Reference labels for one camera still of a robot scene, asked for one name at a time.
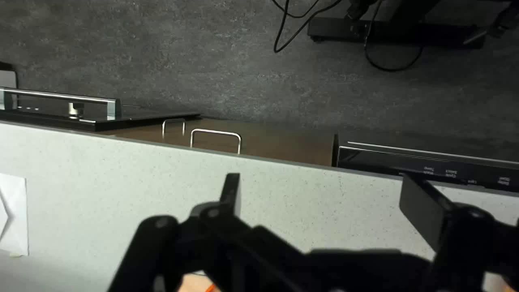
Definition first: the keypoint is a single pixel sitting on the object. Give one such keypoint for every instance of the black floor stand base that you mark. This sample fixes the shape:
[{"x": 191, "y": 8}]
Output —
[{"x": 378, "y": 29}]

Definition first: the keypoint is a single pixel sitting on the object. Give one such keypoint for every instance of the black dishwasher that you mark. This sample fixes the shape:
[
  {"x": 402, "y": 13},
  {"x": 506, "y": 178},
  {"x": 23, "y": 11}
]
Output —
[{"x": 410, "y": 162}]

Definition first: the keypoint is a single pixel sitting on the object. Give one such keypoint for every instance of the black oven panel silver trim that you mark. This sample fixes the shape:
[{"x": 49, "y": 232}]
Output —
[{"x": 49, "y": 107}]

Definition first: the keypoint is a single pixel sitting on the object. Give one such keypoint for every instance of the white paper sheet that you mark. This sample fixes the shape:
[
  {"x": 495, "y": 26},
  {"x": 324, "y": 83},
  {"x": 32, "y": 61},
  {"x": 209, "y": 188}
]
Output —
[{"x": 10, "y": 216}]

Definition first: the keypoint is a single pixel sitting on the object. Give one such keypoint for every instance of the brown drawer cabinet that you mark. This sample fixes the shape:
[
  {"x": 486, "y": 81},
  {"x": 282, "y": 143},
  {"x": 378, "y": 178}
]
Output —
[{"x": 269, "y": 139}]

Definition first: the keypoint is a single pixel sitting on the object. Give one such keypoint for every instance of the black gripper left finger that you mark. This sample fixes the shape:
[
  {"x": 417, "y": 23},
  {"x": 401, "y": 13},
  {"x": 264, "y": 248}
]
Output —
[{"x": 162, "y": 253}]

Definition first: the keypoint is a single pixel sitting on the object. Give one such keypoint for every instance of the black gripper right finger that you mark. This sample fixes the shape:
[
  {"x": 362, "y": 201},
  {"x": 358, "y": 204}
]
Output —
[{"x": 470, "y": 243}]

